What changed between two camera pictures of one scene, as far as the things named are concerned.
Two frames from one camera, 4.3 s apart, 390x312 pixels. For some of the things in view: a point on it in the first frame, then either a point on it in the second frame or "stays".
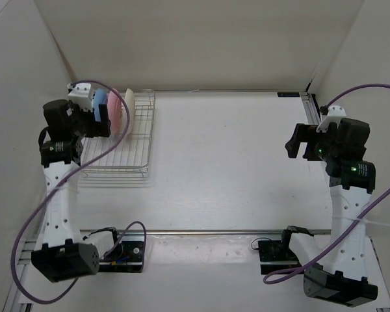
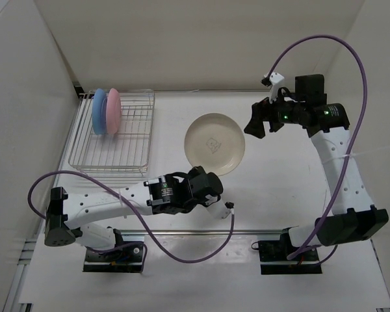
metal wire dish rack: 123,154 stays
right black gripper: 307,133 -> 261,110
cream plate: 129,96 -> 214,142
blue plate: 100,97 stays
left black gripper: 97,129 -> 193,171
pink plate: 114,112 stays
